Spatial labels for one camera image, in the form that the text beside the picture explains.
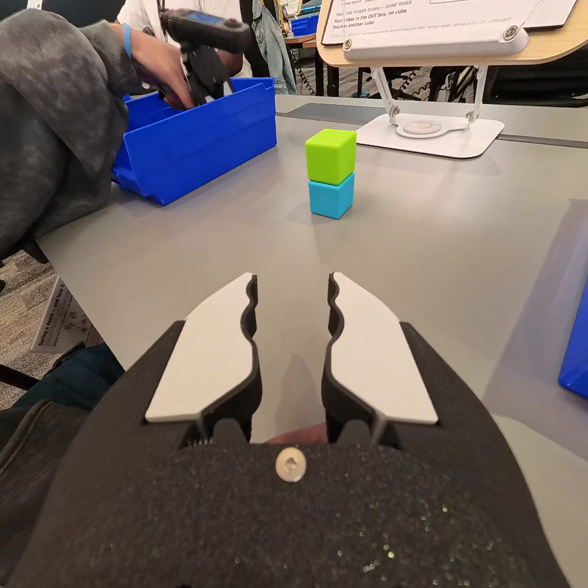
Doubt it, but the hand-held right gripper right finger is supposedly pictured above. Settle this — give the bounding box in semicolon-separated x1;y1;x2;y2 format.
321;272;439;444

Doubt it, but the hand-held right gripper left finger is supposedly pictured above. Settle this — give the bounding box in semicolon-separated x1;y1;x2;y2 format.
145;272;263;443

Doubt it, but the green cube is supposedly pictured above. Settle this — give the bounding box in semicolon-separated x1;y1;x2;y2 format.
305;129;357;186

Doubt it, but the light blue cube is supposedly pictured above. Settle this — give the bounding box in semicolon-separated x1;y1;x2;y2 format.
308;172;356;220

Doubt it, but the person's left forearm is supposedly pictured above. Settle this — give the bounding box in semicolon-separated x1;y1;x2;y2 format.
0;9;139;263

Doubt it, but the person's left hand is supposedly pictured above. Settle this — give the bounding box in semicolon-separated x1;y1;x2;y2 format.
131;25;197;111

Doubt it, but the person's leg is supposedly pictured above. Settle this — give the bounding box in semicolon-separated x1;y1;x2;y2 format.
9;342;126;412

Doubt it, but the printed paper sheet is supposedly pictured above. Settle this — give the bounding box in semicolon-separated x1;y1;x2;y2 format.
31;276;104;354

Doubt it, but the printed instruction sheet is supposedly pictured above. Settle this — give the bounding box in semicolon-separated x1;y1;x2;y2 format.
321;0;580;61

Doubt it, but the wooden board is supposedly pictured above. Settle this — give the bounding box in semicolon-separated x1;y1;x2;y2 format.
316;0;588;69

